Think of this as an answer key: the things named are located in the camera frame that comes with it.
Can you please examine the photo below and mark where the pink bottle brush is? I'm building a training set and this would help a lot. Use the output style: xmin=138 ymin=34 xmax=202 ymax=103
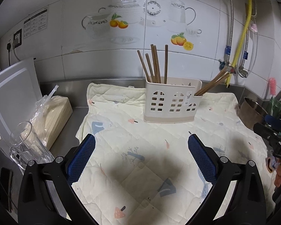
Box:
xmin=268 ymin=77 xmax=276 ymax=97

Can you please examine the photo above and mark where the green glass jar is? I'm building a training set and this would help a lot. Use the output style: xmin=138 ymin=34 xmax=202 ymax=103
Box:
xmin=268 ymin=97 xmax=281 ymax=118

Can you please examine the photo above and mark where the white plastic cutting board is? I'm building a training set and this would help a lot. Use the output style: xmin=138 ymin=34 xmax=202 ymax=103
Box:
xmin=0 ymin=57 xmax=42 ymax=157

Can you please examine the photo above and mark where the white instruction wall sticker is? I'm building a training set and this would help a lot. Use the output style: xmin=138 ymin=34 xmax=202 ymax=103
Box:
xmin=23 ymin=7 xmax=48 ymax=39

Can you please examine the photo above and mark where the clear glass mug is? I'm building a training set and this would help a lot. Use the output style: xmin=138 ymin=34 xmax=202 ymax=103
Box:
xmin=9 ymin=121 xmax=54 ymax=173

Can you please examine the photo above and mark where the white quilted patterned mat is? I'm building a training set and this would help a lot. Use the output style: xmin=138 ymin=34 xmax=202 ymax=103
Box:
xmin=72 ymin=83 xmax=275 ymax=224

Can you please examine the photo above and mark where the braided steel hose right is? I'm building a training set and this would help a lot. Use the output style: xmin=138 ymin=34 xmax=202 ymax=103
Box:
xmin=240 ymin=27 xmax=250 ymax=69

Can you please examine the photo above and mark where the yellow corrugated gas hose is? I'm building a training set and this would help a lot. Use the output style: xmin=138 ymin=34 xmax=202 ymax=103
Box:
xmin=225 ymin=0 xmax=253 ymax=88

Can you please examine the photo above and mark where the wooden chopstick pair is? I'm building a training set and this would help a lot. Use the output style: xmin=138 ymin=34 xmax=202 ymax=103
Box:
xmin=153 ymin=45 xmax=161 ymax=83

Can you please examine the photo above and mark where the stainless steel pot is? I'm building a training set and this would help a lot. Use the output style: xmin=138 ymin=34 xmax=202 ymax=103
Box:
xmin=239 ymin=97 xmax=268 ymax=130

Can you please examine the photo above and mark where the bagged cream tissue pack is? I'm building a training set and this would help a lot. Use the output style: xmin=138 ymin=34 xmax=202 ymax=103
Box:
xmin=29 ymin=85 xmax=73 ymax=150

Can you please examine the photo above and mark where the braided steel hose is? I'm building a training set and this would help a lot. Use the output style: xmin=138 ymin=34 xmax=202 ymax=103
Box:
xmin=240 ymin=27 xmax=250 ymax=69
xmin=223 ymin=0 xmax=235 ymax=64

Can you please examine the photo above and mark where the braided steel hose left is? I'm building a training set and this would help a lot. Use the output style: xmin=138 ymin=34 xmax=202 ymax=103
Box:
xmin=223 ymin=0 xmax=235 ymax=64

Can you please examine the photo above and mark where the black wall power socket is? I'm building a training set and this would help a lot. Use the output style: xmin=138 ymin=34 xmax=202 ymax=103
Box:
xmin=6 ymin=29 xmax=22 ymax=51

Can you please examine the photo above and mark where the wooden chopstick curved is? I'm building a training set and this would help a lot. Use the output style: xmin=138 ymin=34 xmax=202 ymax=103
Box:
xmin=195 ymin=67 xmax=229 ymax=96
xmin=137 ymin=50 xmax=151 ymax=82

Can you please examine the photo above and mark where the chrome angle valve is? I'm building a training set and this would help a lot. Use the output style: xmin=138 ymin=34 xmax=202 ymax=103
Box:
xmin=238 ymin=66 xmax=248 ymax=78

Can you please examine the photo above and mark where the blue red water valve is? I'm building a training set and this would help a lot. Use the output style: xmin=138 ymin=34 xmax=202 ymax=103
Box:
xmin=218 ymin=59 xmax=235 ymax=74

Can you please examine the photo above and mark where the blue knitted cloth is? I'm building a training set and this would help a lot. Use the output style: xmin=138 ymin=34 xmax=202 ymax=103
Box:
xmin=265 ymin=154 xmax=281 ymax=188

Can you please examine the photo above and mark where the cream plastic utensil holder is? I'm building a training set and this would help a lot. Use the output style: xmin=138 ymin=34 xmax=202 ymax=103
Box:
xmin=143 ymin=77 xmax=203 ymax=123

